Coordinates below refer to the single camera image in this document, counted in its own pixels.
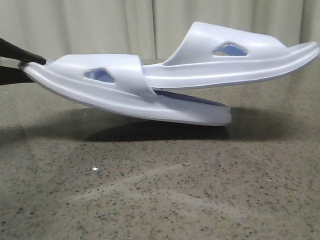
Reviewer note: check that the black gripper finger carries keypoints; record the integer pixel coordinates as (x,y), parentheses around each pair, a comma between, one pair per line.
(9,75)
(8,50)

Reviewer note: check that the light blue slipper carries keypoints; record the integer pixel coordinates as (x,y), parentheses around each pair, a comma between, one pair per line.
(116,83)
(212,55)

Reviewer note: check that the pale green curtain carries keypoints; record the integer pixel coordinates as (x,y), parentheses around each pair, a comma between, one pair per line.
(152,29)

